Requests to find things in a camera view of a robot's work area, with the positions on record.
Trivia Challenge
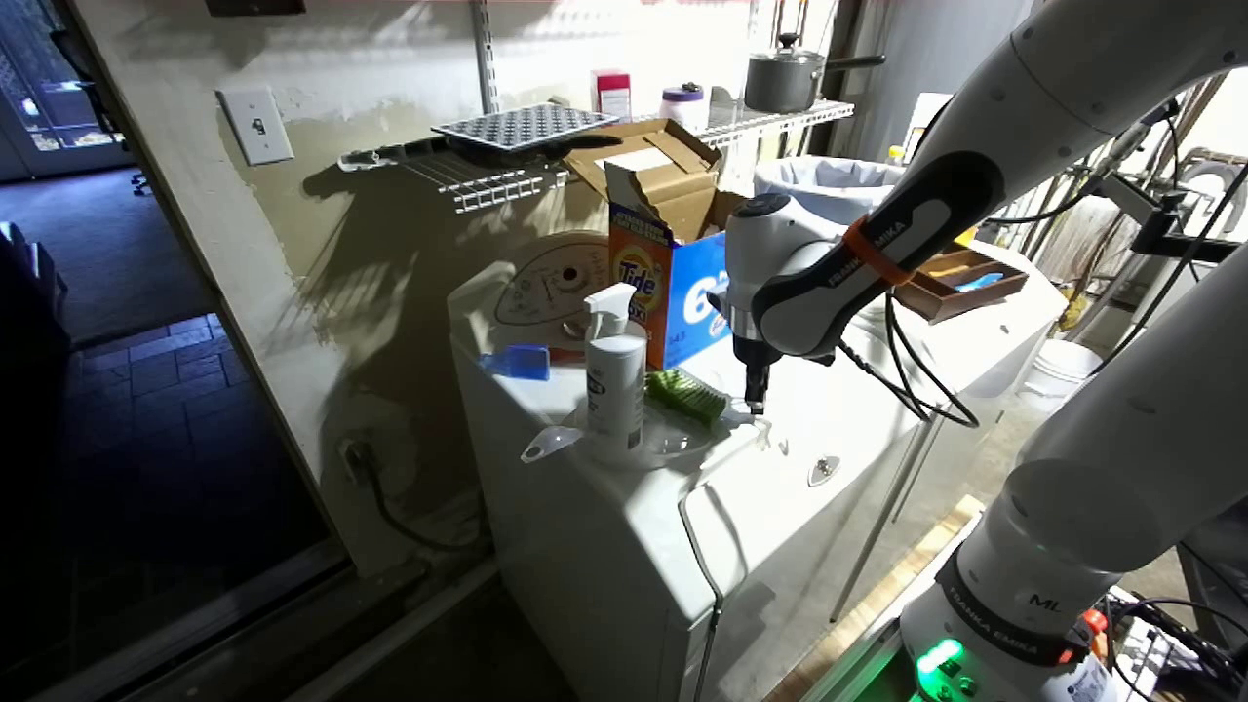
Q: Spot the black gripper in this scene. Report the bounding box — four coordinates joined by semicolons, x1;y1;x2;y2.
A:
729;327;779;420

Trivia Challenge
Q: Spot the green robot base part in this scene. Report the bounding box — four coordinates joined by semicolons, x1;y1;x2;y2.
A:
909;636;986;702

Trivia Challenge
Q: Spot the blue orange detergent box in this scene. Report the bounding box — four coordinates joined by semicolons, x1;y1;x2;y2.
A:
562;117;757;373

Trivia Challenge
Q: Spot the white washing machine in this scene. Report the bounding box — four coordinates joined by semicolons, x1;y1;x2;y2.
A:
445;244;1077;702

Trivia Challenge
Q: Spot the white spray bottle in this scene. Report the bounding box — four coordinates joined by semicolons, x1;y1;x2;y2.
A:
576;281;653;461

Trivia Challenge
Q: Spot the thin metal rod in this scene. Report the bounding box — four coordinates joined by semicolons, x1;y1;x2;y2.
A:
828;400;947;624

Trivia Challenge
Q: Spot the bin with white liner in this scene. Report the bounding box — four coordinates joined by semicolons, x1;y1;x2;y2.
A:
753;152;914;225

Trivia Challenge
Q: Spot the brown wooden tray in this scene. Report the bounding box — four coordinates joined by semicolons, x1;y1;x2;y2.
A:
895;244;1028;325

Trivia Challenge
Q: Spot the small blue cloth pad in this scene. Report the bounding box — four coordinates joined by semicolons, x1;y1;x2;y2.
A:
486;339;553;385

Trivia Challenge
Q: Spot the light wooden plank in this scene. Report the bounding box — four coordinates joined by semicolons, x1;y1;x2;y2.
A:
765;491;991;702

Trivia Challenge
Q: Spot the white jar with purple lid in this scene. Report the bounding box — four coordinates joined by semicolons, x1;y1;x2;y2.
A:
661;77;713;135

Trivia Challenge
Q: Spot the grey kettle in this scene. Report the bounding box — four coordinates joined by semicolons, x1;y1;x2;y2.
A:
742;32;891;117

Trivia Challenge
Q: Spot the pink white container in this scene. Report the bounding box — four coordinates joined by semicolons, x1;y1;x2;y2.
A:
594;70;636;130

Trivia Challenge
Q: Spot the checkered calibration board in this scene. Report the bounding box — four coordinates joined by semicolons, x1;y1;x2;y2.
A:
430;96;616;156

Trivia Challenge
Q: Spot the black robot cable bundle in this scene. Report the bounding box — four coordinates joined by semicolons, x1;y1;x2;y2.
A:
831;290;984;434

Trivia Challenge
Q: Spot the orange cable strap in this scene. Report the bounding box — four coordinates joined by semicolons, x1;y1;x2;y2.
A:
840;220;914;290

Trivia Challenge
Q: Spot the black power cable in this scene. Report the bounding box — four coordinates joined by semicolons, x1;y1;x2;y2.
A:
339;435;490;558

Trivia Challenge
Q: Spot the metal shelf rail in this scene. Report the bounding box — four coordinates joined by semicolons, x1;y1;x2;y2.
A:
467;0;506;117

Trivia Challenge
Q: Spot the black metal bracket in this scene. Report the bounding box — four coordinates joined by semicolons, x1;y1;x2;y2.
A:
1129;190;1248;274

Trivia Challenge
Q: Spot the tangled cables pile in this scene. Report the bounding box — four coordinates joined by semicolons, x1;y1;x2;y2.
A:
1073;590;1248;702

